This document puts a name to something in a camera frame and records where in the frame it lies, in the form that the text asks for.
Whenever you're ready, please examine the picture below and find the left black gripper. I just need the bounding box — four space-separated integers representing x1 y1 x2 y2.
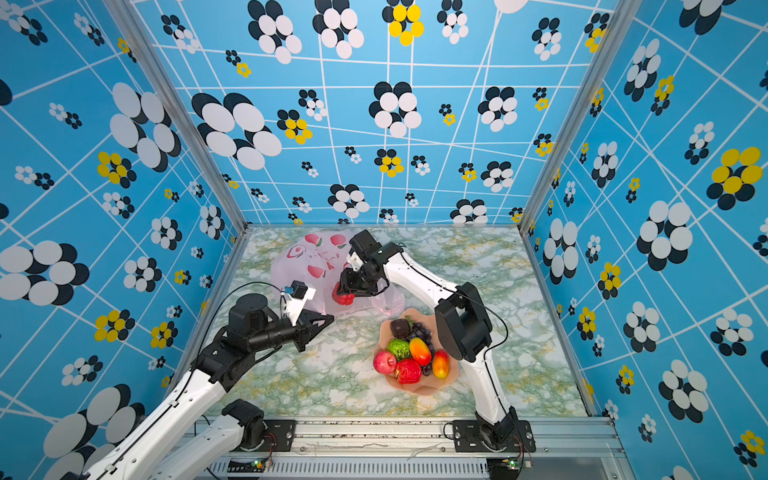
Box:
249 309 335 355

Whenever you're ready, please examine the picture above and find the red pomegranate fruit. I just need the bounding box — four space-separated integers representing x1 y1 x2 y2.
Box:
331 288 355 306

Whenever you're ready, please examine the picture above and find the pink plastic bag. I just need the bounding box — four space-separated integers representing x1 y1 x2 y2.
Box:
270 229 405 318

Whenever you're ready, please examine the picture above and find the red orange mango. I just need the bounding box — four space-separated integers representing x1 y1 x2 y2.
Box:
409 337 432 366

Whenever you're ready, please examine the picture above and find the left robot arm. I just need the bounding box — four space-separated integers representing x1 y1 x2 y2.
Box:
44 294 334 479

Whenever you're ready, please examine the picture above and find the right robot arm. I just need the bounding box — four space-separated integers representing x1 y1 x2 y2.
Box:
338 230 526 451

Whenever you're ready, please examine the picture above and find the dark mangosteen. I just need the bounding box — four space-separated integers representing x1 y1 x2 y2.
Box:
390 318 412 340

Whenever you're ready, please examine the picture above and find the purple grape bunch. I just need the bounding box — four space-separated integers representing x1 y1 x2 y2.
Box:
409 323 435 354

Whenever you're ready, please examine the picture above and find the green apple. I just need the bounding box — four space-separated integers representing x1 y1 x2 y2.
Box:
387 338 411 361

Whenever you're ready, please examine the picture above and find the pink red apple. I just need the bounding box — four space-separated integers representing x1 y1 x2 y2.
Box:
373 350 398 375

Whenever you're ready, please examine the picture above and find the red yellow peach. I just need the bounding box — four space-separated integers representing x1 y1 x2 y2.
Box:
431 350 451 380

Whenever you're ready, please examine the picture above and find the pink scalloped fruit plate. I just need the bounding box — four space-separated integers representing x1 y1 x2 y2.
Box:
373 309 459 395

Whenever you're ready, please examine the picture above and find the left green circuit board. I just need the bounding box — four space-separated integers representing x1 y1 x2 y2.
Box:
226 459 273 474

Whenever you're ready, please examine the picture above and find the green circuit board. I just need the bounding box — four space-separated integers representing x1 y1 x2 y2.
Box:
226 459 273 474
487 458 523 480

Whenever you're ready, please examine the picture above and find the right green circuit board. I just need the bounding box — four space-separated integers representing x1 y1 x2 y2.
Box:
487 458 523 480

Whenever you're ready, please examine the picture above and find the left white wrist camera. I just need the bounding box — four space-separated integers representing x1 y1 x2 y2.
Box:
281 280 316 326

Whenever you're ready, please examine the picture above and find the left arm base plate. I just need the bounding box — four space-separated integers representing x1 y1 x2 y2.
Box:
233 419 297 453

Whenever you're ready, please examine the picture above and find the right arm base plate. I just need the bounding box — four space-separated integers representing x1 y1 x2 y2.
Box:
450 419 537 455

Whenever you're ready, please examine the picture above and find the aluminium front rail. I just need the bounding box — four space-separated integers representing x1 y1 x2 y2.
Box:
179 417 636 479

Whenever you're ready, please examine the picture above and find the left aluminium corner post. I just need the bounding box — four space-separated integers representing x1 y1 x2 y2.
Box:
104 0 248 235

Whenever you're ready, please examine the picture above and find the aluminium corner post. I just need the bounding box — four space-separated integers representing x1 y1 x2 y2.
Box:
104 0 248 235
520 0 642 230

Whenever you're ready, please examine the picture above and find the right aluminium corner post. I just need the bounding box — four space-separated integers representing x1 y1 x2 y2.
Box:
520 0 642 230

